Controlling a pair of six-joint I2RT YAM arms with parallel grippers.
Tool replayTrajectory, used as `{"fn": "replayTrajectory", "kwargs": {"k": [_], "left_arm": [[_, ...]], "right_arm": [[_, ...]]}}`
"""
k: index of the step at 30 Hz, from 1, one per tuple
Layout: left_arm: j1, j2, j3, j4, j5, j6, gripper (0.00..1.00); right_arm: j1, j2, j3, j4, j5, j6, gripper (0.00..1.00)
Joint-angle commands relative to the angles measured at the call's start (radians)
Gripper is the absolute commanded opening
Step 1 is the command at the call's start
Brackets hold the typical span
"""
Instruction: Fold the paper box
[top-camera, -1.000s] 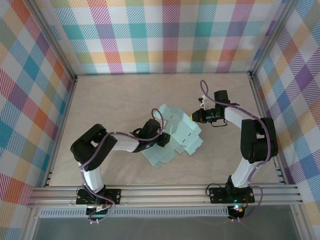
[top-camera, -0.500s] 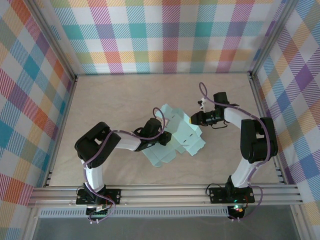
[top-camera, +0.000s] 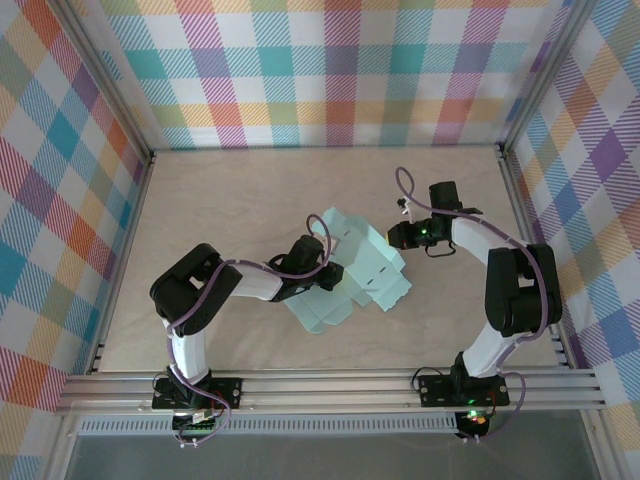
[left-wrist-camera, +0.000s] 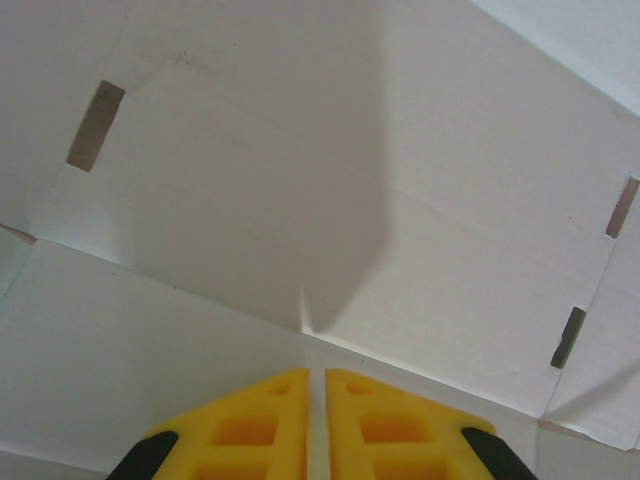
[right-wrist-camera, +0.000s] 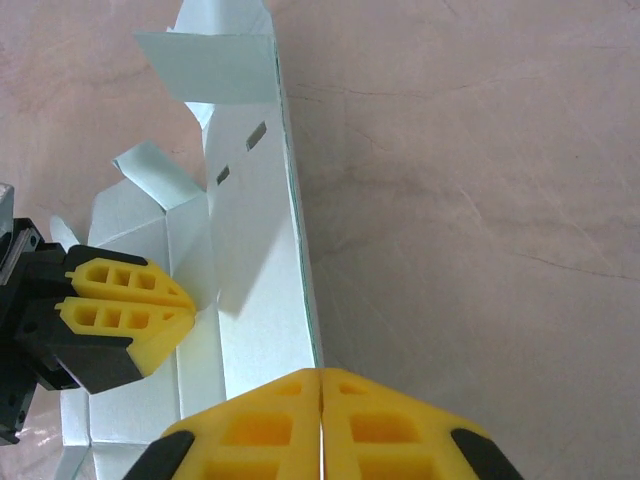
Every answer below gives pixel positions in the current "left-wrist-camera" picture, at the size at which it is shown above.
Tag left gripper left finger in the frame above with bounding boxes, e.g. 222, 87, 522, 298
107, 368, 311, 480

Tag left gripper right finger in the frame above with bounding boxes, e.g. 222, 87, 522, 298
325, 368, 539, 480

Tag light blue paper box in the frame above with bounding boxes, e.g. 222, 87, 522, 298
0, 0, 640, 480

